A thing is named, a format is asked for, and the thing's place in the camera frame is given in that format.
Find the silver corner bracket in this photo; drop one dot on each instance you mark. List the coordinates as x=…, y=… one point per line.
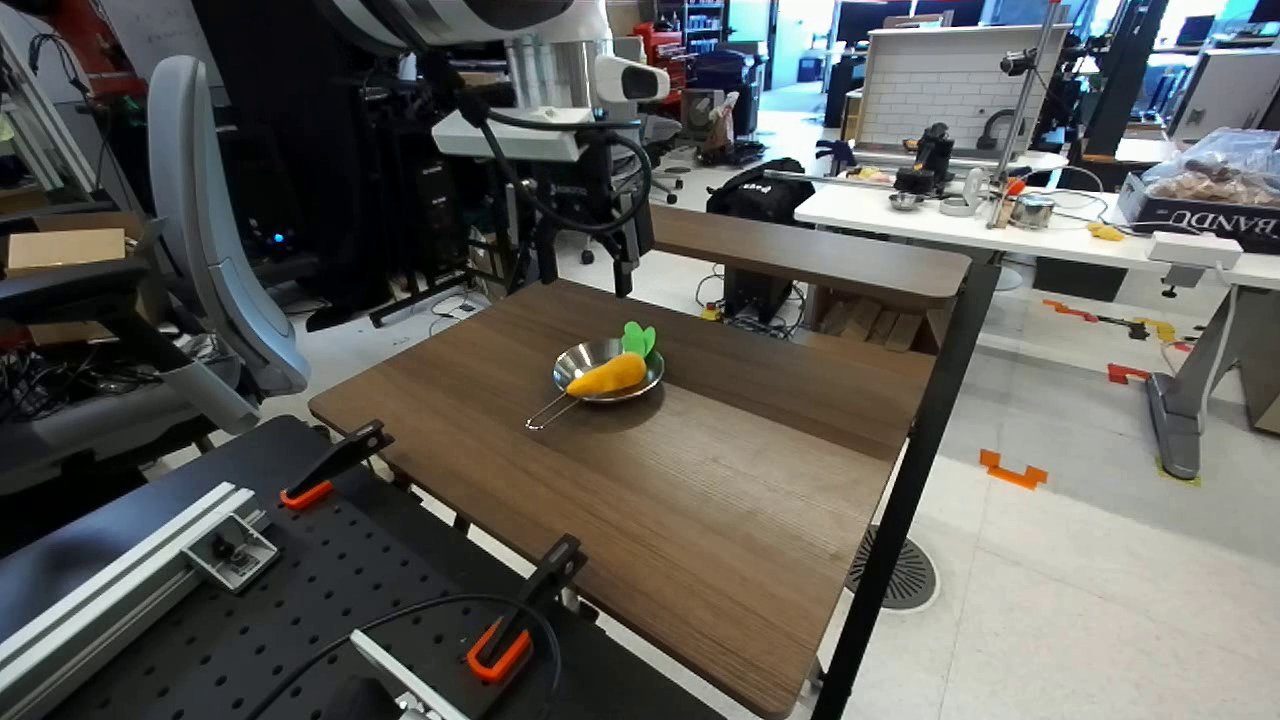
x=234, y=549

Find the black computer rack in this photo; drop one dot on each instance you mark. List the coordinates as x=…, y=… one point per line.
x=334, y=160

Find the round floor drain grate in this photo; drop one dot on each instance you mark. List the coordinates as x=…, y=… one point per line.
x=914, y=581

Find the raised wooden table shelf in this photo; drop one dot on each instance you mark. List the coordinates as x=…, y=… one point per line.
x=803, y=250

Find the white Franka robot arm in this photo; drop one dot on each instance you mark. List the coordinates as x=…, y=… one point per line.
x=544, y=67

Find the black tabletop device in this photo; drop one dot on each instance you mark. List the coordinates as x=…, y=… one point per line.
x=929, y=153

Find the light wooden board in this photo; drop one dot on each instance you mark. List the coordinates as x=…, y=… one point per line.
x=65, y=250

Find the white pegboard panel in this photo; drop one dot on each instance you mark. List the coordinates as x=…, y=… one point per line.
x=944, y=82

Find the short aluminium extrusion rail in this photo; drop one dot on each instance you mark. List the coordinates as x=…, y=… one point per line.
x=401, y=673

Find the black printed box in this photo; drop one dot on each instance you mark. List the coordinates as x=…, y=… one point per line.
x=1203, y=220

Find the black backpack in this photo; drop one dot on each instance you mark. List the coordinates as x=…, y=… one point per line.
x=762, y=195

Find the dark storage shelf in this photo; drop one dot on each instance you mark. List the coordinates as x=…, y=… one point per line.
x=65, y=363

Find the clear plastic bag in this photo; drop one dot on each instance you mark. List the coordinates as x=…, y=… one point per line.
x=1222, y=164

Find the white work table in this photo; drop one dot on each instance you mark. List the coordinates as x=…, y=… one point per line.
x=932, y=212

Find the white monitor back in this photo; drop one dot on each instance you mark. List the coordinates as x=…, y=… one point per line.
x=1224, y=95

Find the silver camera stand pole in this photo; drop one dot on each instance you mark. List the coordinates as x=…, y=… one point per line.
x=1028, y=121

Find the black perforated mounting board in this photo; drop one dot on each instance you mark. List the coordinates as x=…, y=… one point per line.
x=267, y=624

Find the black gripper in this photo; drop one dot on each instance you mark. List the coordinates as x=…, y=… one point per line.
x=601, y=185

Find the silver metal frying pan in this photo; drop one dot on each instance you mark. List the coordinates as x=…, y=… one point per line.
x=575, y=363

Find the long aluminium extrusion rail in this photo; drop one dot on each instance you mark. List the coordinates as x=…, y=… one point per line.
x=107, y=586

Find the black box under backpack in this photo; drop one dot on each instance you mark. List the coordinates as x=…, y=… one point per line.
x=762, y=292

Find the black orange-tipped spring clamp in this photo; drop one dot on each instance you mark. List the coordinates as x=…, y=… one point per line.
x=334, y=466
x=535, y=586

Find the silver metal cup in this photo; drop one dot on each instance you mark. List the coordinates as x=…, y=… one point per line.
x=1039, y=212

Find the black metal table leg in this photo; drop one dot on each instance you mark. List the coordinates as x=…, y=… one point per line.
x=923, y=452

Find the orange carrot plush toy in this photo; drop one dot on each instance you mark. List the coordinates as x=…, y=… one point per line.
x=605, y=377

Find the black structural pillar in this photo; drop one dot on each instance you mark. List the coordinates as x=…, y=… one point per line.
x=1120, y=82

